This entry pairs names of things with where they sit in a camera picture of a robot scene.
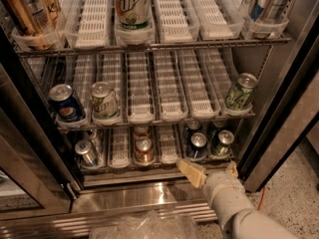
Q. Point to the dark blue can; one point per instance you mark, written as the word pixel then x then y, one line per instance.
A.
pixel 191 127
pixel 196 145

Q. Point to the orange can bottom front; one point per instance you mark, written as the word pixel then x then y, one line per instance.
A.
pixel 144 149

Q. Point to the dark blue can bottom front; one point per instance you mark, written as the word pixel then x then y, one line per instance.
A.
pixel 196 145

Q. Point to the silver can bottom rear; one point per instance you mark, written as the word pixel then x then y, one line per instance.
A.
pixel 93 136

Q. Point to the top wire shelf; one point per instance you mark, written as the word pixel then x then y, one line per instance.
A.
pixel 233 43

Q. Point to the dark blue can bottom rear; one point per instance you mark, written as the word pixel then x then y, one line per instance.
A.
pixel 191 127

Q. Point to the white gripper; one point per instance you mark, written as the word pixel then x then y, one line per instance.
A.
pixel 219 184

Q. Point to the fridge door left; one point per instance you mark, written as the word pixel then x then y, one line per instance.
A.
pixel 33 153

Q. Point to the orange can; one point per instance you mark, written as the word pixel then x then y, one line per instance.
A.
pixel 141 131
pixel 144 149

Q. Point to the silver can bottom front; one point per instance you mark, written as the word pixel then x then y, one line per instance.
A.
pixel 85 150

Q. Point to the green can bottom shelf rear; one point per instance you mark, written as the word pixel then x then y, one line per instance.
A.
pixel 214 128

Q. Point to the green can shelf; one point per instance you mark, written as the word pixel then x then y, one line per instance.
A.
pixel 214 128
pixel 241 92
pixel 222 143

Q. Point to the fridge door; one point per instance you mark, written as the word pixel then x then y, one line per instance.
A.
pixel 33 153
pixel 286 104

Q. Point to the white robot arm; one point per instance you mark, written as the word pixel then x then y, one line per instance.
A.
pixel 246 222

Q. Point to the green can bottom shelf front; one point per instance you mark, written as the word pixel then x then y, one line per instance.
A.
pixel 222 143

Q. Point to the white 7UP can top shelf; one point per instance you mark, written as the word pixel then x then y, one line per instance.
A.
pixel 133 14

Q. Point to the gold can top shelf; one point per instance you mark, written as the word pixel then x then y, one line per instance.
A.
pixel 36 23

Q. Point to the wire shelf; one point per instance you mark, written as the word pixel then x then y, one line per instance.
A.
pixel 90 123
pixel 233 43

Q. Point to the white 7UP can middle shelf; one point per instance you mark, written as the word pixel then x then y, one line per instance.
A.
pixel 104 100

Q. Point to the white 7up can shelf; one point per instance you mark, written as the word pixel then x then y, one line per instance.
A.
pixel 133 14
pixel 104 100

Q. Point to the fridge door right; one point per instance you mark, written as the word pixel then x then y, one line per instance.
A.
pixel 286 104

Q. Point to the blue Pepsi can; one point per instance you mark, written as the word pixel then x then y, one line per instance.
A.
pixel 66 103

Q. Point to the orange can bottom rear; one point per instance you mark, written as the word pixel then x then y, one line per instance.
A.
pixel 141 131

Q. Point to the silver blue can top shelf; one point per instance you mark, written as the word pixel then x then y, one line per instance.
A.
pixel 263 19

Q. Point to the middle wire shelf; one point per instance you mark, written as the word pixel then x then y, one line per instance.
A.
pixel 90 123

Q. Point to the green can middle shelf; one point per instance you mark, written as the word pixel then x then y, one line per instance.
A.
pixel 241 92

